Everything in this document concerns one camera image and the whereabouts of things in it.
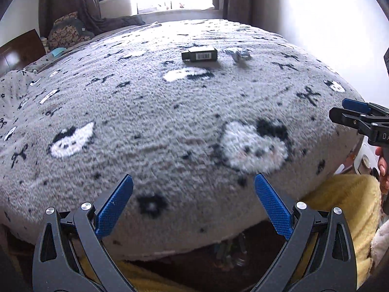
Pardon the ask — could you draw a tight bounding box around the white appliance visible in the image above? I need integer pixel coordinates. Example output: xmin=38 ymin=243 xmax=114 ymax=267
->
xmin=354 ymin=137 xmax=380 ymax=178

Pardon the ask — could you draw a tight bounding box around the white storage box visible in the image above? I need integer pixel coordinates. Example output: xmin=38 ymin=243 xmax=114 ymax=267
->
xmin=100 ymin=0 xmax=133 ymax=19

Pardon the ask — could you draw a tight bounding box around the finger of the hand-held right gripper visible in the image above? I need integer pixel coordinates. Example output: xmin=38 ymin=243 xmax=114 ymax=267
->
xmin=329 ymin=107 xmax=381 ymax=135
xmin=342 ymin=98 xmax=389 ymax=117

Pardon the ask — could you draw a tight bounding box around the grey printed fleece blanket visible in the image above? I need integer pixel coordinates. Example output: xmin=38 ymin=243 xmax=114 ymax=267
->
xmin=0 ymin=18 xmax=370 ymax=254

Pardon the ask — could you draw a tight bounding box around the brown patterned cushion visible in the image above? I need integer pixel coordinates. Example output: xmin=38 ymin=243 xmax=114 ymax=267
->
xmin=47 ymin=11 xmax=95 ymax=51

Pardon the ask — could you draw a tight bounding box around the dark green small box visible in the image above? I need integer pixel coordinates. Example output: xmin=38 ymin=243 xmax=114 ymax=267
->
xmin=181 ymin=45 xmax=218 ymax=63

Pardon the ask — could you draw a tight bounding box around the blue and white knotted rope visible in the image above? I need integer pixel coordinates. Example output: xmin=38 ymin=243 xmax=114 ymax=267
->
xmin=224 ymin=48 xmax=251 ymax=62

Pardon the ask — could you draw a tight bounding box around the wooden headboard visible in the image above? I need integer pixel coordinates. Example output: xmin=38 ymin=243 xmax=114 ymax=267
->
xmin=0 ymin=29 xmax=46 ymax=76

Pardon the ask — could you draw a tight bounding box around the yellow fluffy robe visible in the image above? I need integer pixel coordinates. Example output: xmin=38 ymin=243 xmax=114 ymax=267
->
xmin=73 ymin=173 xmax=384 ymax=292

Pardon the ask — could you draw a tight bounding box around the person's right hand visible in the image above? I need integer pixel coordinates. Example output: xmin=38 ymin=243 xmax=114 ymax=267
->
xmin=375 ymin=146 xmax=389 ymax=194

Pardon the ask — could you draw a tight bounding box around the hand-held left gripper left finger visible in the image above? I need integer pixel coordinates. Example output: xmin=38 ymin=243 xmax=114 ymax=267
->
xmin=32 ymin=174 xmax=143 ymax=292

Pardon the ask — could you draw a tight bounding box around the dark cloth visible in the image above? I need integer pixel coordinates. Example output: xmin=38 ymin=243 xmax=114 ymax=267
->
xmin=91 ymin=15 xmax=146 ymax=33

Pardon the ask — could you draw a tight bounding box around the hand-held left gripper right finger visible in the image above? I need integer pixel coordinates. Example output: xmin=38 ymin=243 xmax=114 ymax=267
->
xmin=249 ymin=173 xmax=357 ymax=292

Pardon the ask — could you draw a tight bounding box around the grey bow print pillow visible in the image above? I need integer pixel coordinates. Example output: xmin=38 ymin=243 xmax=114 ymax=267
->
xmin=0 ymin=70 xmax=35 ymax=123

